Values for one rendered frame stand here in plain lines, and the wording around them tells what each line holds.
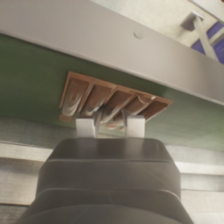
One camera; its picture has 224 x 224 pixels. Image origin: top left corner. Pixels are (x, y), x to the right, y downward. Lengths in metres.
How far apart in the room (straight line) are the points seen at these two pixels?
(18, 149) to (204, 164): 0.36
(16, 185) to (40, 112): 0.16
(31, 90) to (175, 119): 0.18
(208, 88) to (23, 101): 0.20
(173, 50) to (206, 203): 0.30
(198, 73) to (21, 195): 0.32
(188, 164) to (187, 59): 0.24
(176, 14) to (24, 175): 0.86
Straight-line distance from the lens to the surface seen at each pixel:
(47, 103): 0.19
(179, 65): 0.17
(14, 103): 0.21
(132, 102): 0.16
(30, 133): 0.25
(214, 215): 0.55
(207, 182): 0.55
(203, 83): 0.18
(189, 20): 0.93
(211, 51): 0.74
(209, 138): 0.35
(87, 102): 0.16
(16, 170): 0.33
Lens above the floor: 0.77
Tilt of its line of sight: 29 degrees down
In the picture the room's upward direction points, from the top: 177 degrees counter-clockwise
